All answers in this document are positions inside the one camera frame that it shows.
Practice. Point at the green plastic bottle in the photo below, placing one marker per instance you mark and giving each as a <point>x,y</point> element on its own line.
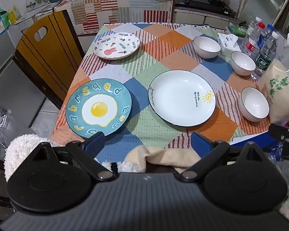
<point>3,16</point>

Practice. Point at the yellow plastic bottle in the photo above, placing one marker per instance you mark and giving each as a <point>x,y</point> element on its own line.
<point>14,14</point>

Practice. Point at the black gas stove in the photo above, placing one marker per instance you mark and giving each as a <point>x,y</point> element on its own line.
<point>200,1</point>

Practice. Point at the green label water bottle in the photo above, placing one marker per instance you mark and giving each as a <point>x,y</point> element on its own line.
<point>265,60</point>

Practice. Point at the white rabbit print plate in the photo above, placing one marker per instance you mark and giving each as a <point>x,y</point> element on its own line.
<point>115,45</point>

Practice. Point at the metal faucet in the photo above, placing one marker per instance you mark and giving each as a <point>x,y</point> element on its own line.
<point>31,4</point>

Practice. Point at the blue fried egg plate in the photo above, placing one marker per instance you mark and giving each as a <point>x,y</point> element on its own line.
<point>98,110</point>

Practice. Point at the red cap water bottle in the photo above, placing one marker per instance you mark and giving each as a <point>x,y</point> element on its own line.
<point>251,45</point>

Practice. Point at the white tissue pack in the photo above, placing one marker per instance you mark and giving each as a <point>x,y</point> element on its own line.
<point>227,42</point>

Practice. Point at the white fluffy cloth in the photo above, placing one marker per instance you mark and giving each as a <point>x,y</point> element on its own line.
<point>16,149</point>

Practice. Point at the green plastic basket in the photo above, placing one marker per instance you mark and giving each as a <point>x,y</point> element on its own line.
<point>238,30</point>

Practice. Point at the white cap clear water bottle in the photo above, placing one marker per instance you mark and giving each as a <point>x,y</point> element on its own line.
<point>251,31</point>

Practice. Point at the beige towel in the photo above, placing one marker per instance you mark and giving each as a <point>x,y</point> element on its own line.
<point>163,156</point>

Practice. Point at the wooden chair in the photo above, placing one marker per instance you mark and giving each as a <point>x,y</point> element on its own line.
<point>45,53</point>

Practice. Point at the white ribbed bowl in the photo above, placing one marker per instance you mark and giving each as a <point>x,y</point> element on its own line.
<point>254,103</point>
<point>243,62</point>
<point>206,44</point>

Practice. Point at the white sun print plate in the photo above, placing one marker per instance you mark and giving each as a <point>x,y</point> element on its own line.
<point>180,101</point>

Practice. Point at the clear bag of rice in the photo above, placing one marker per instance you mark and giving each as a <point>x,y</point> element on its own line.
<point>279,89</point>

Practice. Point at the striped patchwork counter cloth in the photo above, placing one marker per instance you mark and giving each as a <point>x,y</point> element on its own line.
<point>125,9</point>

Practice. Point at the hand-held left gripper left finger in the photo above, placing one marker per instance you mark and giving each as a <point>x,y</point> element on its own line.
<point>95,144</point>

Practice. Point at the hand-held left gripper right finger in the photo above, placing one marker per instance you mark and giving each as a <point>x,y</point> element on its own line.
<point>202,142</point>

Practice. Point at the grey refrigerator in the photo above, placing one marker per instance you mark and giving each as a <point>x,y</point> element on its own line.
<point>14,89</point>

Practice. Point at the white kitchen cabinet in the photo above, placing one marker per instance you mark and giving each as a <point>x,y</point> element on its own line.
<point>200,19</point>

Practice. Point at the blue cap water bottle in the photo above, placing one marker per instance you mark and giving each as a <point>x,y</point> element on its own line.
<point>263,39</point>

